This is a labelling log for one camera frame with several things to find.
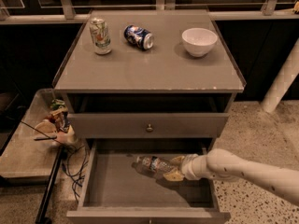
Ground dark blue cable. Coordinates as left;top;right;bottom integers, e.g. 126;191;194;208
61;145;90;203

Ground white ceramic bowl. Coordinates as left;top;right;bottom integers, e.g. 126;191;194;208
181;28;218;57

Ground brass drawer knob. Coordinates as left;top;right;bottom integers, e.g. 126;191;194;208
146;124;154;133

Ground grey open middle drawer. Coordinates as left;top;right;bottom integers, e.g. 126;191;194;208
67;139;230;224

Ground blue pepsi can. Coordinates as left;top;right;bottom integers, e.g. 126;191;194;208
123;25;154;50

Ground metal window railing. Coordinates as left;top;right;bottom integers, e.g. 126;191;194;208
0;0;298;24

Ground black metal stand leg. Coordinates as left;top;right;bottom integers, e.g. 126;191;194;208
36;147;65;224

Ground clear plastic water bottle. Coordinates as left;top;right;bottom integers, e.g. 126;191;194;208
134;156;178;179

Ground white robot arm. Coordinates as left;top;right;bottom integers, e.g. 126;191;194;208
163;148;299;205

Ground grey top drawer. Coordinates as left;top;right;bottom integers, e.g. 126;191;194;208
68;113;228;138

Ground green white soda can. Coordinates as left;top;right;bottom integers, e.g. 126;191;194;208
90;17;111;55

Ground grey drawer cabinet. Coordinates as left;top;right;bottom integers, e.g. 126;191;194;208
51;8;247;224

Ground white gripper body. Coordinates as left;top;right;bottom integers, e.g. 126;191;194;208
180;154;208;180

